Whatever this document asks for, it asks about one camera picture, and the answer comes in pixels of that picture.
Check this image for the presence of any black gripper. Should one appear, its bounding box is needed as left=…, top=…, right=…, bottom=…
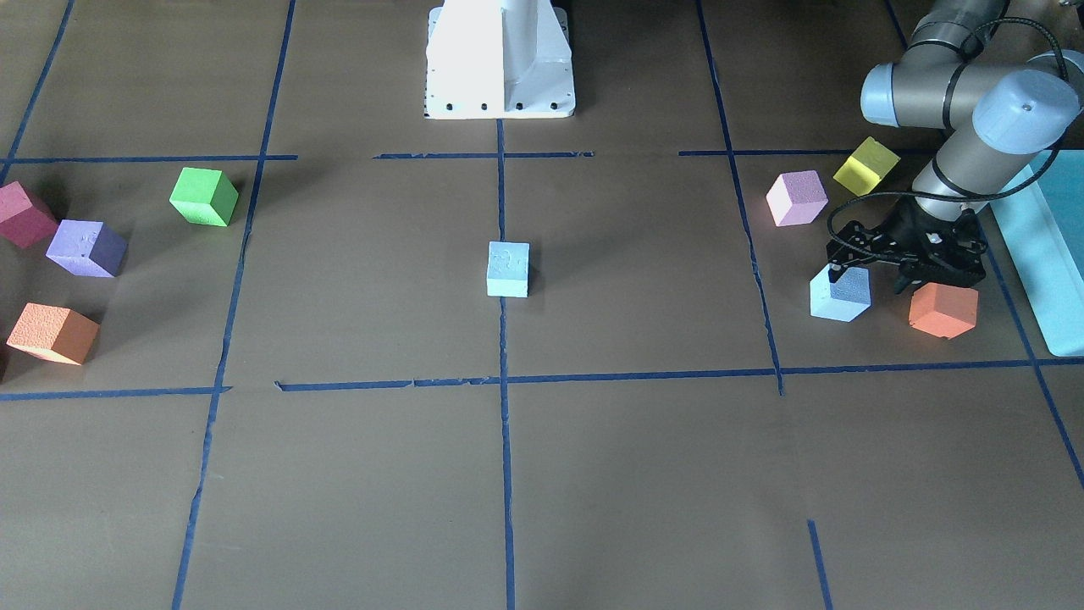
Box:
left=889, top=198, right=988, bottom=295

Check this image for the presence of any light blue foam block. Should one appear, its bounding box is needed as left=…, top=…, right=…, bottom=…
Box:
left=485, top=241, right=529, bottom=298
left=809, top=265, right=872, bottom=323

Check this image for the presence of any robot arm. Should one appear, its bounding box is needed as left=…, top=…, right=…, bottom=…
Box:
left=855, top=1, right=1081, bottom=293

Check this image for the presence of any orange foam block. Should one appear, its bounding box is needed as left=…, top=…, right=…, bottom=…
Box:
left=5, top=302, right=100, bottom=366
left=907, top=283, right=980, bottom=339

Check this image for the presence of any yellow foam block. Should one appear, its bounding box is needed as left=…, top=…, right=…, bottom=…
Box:
left=833, top=137, right=901, bottom=196

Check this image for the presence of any pink foam block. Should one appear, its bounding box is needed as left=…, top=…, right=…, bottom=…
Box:
left=766, top=170, right=828, bottom=228

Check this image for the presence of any green foam block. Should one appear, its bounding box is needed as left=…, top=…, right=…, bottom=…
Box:
left=168, top=167, right=238, bottom=228

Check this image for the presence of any purple foam block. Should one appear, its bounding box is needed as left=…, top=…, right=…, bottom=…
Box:
left=46, top=219, right=127, bottom=278

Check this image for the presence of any crimson foam block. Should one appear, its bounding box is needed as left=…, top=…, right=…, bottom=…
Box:
left=1, top=181, right=59, bottom=248

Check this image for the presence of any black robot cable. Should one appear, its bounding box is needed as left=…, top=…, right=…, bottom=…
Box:
left=826, top=17, right=1070, bottom=247

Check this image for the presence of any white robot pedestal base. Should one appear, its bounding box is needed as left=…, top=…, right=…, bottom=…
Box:
left=423, top=1, right=577, bottom=120

